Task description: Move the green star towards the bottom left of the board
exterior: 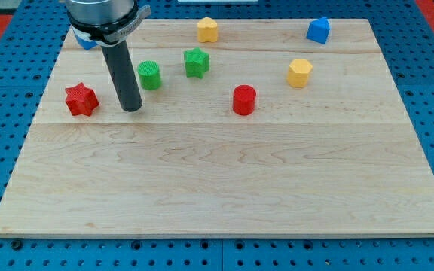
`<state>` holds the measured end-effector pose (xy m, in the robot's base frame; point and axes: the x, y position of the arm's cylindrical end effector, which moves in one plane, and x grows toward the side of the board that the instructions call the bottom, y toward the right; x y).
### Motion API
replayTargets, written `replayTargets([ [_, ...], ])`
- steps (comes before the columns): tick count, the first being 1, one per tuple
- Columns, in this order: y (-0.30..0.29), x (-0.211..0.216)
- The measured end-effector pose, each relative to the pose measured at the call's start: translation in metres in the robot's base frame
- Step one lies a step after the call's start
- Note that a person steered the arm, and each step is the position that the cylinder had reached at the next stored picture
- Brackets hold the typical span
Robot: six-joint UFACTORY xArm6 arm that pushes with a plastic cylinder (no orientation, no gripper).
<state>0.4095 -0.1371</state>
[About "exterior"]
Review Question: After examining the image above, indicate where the green star block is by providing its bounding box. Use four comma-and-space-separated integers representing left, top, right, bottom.
183, 47, 209, 79

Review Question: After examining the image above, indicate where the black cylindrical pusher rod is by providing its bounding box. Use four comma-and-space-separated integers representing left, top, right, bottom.
102, 41, 142, 112

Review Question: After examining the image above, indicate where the yellow heart block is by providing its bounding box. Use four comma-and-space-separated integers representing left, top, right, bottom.
197, 17, 219, 43

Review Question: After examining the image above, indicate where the red star block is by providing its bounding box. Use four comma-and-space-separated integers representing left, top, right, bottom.
65, 82, 99, 117

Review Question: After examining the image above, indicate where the blue pentagon block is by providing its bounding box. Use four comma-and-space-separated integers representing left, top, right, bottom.
306, 17, 331, 44

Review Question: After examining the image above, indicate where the red cylinder block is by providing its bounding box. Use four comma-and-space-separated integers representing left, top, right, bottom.
232, 84, 257, 116

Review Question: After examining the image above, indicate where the blue block behind arm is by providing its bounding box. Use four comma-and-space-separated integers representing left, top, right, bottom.
73, 29, 97, 50

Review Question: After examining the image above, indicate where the green cylinder block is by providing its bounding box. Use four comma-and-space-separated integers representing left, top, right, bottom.
137, 60, 162, 90

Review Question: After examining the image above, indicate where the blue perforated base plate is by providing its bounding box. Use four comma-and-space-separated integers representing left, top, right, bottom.
0, 1, 434, 270

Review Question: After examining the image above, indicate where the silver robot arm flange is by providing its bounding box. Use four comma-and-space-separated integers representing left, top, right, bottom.
64, 0, 151, 47

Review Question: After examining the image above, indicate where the light wooden board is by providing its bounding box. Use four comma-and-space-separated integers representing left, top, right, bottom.
0, 19, 434, 239

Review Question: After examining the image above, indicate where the yellow hexagon block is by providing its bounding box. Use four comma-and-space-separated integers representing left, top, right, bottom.
286, 59, 313, 88

